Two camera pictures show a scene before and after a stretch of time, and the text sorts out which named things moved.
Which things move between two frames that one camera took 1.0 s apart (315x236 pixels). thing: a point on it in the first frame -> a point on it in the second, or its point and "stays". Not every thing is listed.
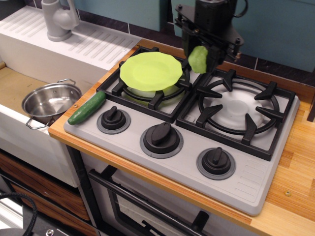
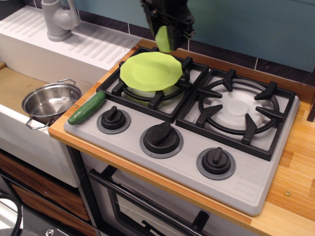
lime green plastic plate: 149,71 stays
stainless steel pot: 45,103 stays
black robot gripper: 211,21 -> 175,14
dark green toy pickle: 88,108 stays
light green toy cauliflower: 197,59 -> 162,39
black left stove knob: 113,121 stays
